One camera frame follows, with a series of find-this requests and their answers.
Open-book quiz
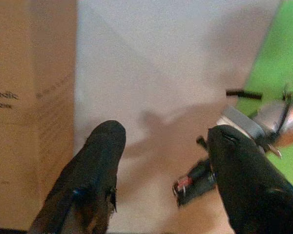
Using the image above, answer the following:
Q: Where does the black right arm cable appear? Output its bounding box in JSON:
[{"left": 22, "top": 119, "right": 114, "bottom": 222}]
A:
[{"left": 265, "top": 97, "right": 293, "bottom": 147}]

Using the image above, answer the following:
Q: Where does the green wall board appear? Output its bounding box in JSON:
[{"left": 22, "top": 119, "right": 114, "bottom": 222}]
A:
[{"left": 235, "top": 0, "right": 293, "bottom": 189}]

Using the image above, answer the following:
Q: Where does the brown cardboard box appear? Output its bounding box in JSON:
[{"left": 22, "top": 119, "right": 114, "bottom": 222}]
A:
[{"left": 0, "top": 0, "right": 79, "bottom": 231}]

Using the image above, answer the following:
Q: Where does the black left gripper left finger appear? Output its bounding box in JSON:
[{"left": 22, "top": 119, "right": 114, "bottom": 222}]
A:
[{"left": 28, "top": 119, "right": 127, "bottom": 234}]

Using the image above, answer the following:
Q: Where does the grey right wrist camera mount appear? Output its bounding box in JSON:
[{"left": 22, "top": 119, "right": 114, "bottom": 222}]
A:
[{"left": 215, "top": 105, "right": 266, "bottom": 147}]

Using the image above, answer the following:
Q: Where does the short black wall strip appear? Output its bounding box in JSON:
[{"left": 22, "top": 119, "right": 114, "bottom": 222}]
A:
[{"left": 225, "top": 89, "right": 263, "bottom": 100}]

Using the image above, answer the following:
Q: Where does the glossy black cabinet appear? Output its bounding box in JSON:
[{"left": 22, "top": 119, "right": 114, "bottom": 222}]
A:
[{"left": 0, "top": 227, "right": 28, "bottom": 234}]

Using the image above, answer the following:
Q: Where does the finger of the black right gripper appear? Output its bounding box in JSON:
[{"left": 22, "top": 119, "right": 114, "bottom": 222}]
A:
[{"left": 196, "top": 135, "right": 211, "bottom": 153}]

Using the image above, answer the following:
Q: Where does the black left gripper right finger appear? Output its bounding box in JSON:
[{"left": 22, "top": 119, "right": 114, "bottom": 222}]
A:
[{"left": 207, "top": 124, "right": 293, "bottom": 234}]

